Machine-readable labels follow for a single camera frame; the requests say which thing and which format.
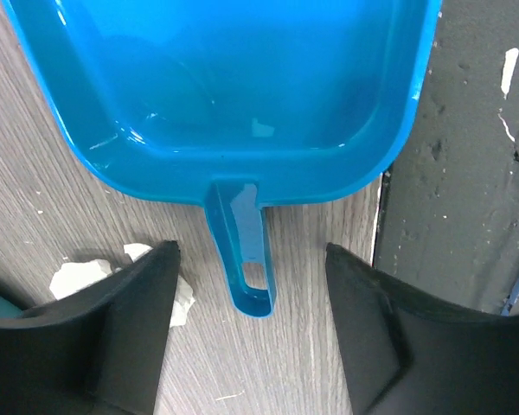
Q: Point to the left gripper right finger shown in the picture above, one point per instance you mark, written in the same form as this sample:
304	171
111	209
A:
405	351

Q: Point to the blue dustpan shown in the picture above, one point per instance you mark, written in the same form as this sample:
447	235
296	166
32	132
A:
233	106

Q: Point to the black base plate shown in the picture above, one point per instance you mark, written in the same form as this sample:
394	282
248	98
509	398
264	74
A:
450	214

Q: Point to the paper scrap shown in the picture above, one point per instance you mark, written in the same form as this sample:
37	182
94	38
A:
140	302

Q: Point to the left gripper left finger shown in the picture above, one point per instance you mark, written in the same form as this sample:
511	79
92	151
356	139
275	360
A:
42	374

